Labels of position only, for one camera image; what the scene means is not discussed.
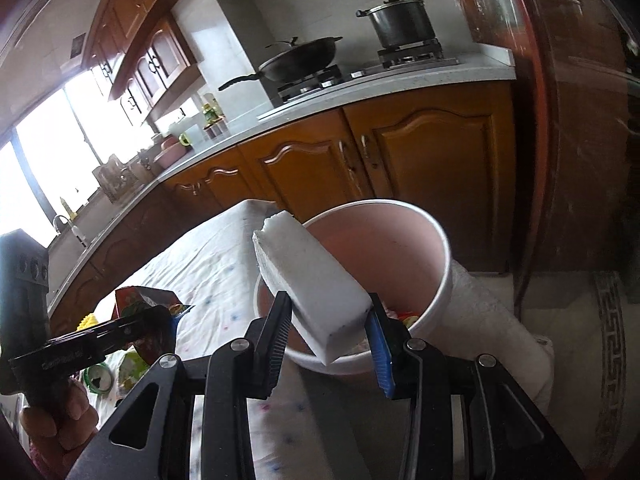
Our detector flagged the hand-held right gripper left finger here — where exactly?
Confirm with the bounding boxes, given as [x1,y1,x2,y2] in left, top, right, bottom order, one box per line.
[65,290,293,480]

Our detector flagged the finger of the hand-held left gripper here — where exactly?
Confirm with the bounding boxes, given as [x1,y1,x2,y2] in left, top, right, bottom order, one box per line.
[9,306,177,393]

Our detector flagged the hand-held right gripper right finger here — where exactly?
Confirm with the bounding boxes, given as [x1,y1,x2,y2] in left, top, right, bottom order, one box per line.
[364,292,586,480]

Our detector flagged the white foam block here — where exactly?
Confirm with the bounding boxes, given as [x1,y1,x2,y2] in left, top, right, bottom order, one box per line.
[251,210,373,367]

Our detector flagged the red wrapper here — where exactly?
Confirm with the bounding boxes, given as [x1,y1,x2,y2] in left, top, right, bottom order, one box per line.
[114,286,197,366]

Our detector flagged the pink bin with white rim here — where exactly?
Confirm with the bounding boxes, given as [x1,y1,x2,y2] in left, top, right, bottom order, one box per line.
[252,199,453,378]

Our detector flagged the person's left hand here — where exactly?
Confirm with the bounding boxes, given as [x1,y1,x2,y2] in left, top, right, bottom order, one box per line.
[20,377,101,476]

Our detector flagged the crushed green can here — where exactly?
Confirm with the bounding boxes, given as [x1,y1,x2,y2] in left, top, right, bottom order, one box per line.
[82,362,117,393]

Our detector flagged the green snack pouch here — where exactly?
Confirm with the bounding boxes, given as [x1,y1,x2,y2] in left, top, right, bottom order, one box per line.
[116,350,151,396]

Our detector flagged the chrome kitchen faucet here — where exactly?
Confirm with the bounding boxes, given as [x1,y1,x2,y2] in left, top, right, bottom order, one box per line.
[52,214,88,249]

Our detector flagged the white floral tablecloth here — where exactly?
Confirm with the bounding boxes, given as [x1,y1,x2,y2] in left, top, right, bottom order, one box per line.
[47,199,557,480]

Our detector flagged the kitchen window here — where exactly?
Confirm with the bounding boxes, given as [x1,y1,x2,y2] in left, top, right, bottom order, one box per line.
[0,67,166,248]

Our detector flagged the wooden utensil rack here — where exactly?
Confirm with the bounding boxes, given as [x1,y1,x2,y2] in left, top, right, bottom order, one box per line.
[92,155,138,203]

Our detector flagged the pink basin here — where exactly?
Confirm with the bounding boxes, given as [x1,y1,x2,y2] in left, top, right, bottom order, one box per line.
[152,135,186,171]

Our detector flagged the wooden base cabinets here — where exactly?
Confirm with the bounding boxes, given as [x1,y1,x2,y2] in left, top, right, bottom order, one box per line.
[47,82,518,331]

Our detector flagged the gas stove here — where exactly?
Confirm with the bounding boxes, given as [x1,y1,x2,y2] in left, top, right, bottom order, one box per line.
[257,37,461,121]

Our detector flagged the grey kitchen countertop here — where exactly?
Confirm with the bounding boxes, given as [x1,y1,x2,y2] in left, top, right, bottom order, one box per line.
[47,42,518,311]

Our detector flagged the black wok with lid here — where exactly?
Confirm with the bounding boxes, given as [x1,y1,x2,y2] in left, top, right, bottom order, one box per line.
[217,36,345,92]

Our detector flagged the brown wooden door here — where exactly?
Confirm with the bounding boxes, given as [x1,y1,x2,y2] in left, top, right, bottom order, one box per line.
[445,0,640,281]

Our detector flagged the dark steel stock pot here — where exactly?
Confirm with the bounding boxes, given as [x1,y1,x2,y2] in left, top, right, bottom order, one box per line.
[356,0,437,50]

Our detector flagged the wooden wall cabinets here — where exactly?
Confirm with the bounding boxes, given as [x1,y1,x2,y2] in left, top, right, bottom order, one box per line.
[80,0,206,128]

